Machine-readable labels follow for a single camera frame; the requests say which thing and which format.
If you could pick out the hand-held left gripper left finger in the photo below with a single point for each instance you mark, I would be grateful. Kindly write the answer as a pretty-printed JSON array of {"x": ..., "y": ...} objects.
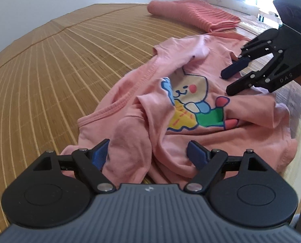
[{"x": 100, "y": 154}]

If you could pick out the white board under window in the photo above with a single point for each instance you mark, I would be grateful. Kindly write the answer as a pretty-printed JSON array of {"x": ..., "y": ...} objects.
[{"x": 226, "y": 3}]

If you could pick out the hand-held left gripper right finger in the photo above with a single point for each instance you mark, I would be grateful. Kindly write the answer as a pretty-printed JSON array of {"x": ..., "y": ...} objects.
[{"x": 197, "y": 154}]

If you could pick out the pink cartoon print shirt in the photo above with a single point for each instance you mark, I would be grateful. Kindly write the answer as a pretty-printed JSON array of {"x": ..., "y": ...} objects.
[{"x": 145, "y": 131}]

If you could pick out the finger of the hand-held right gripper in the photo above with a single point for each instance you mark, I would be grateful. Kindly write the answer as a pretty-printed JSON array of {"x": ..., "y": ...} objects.
[
  {"x": 232, "y": 70},
  {"x": 241, "y": 86}
]

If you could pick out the red striped folded garment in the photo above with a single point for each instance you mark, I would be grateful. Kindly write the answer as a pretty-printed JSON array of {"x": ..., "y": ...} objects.
[{"x": 191, "y": 12}]

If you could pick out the bamboo bed mat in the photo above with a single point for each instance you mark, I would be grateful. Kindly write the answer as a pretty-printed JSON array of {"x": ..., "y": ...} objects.
[{"x": 52, "y": 81}]

